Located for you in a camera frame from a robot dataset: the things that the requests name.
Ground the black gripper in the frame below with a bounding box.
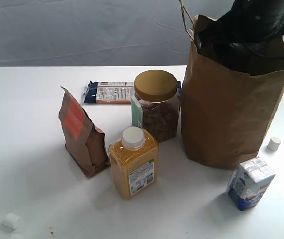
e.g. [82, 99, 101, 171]
[196, 18, 284, 75]

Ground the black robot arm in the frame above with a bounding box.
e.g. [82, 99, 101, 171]
[195, 0, 284, 75]

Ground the large brown paper bag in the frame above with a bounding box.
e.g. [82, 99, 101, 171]
[181, 15, 284, 169]

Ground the brown pouch with orange label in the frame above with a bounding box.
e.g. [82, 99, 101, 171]
[58, 87, 110, 178]

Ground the small white cap right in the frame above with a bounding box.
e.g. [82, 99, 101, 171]
[267, 137, 281, 151]

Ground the gold-lidded clear nut jar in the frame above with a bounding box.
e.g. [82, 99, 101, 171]
[131, 70, 181, 143]

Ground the blue white carton box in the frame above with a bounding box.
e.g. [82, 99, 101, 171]
[226, 157, 276, 211]

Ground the blue flat snack packet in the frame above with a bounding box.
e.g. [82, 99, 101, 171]
[82, 80, 182, 105]

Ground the yellow grain plastic bottle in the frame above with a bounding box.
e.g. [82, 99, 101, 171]
[108, 126, 159, 199]

